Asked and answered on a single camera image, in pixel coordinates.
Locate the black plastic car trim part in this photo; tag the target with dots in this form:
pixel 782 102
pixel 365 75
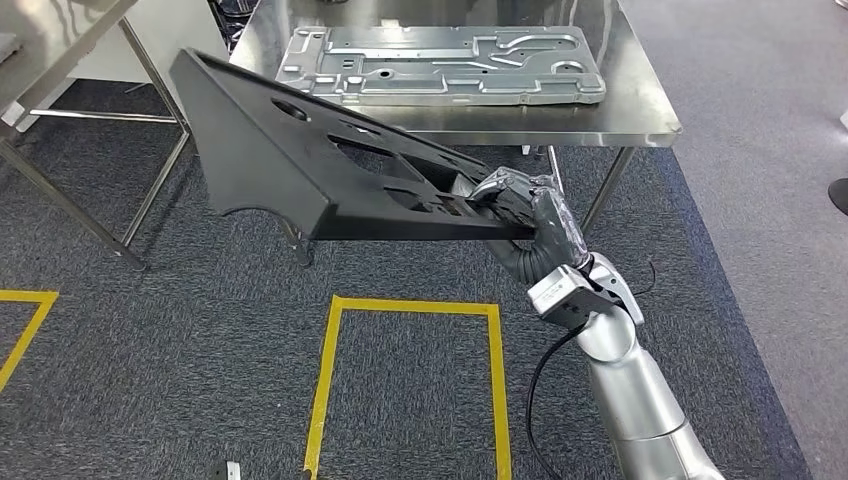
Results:
pixel 252 152

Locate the small grey white bracket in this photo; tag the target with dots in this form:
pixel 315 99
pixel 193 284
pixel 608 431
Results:
pixel 232 472

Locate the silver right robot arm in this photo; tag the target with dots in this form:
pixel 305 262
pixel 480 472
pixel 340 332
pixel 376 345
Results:
pixel 636 397

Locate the white floor block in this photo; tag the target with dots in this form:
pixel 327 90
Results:
pixel 844 120

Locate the black tangled bundle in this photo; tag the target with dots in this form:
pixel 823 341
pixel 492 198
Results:
pixel 232 20

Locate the stainless steel workbench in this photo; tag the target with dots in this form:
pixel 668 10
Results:
pixel 636 119

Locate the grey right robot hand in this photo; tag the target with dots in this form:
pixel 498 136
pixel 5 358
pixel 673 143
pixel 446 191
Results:
pixel 550 218

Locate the black round floor base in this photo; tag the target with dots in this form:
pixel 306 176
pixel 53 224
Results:
pixel 840 197

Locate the stainless steel table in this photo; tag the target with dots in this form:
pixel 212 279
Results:
pixel 40 46

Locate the stamped grey metal panel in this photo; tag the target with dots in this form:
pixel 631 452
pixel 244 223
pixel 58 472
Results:
pixel 430 73

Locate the white board panel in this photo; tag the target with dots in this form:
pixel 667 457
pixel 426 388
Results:
pixel 172 33

